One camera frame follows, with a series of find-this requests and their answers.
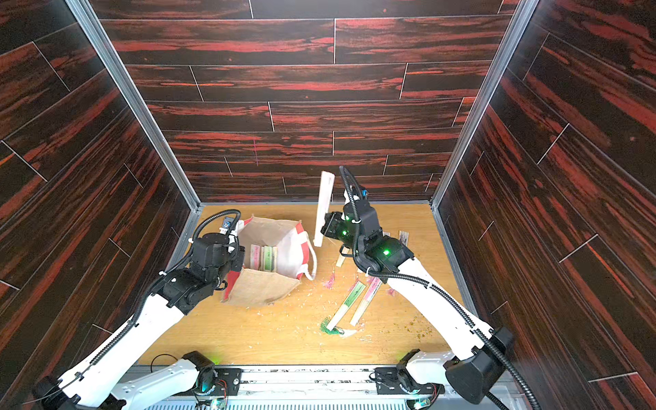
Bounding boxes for folding fan dark blue print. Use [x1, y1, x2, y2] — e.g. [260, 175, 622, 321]
[399, 231, 409, 247]

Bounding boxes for folding fan pink tassel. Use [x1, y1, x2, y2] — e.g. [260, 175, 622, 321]
[324, 273, 336, 290]

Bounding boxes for green folding fan green tassel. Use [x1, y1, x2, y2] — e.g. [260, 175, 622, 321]
[319, 281, 365, 338]

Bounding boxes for folding fan grey print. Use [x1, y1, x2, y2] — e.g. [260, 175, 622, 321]
[336, 245, 350, 268]

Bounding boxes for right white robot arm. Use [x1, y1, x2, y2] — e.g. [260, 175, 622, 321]
[316, 198, 514, 409]

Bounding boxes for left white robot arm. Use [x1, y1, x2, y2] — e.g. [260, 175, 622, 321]
[33, 229, 244, 409]

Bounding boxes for fans inside tote bag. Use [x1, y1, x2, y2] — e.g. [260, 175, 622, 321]
[249, 244, 278, 273]

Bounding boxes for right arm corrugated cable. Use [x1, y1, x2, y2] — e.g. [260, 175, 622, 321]
[337, 165, 544, 410]

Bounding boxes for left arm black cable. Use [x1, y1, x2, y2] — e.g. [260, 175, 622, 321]
[45, 208, 243, 391]

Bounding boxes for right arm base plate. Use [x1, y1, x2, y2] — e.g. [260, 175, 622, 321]
[369, 367, 445, 396]

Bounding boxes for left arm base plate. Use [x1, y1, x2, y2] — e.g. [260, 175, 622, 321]
[174, 367, 243, 398]

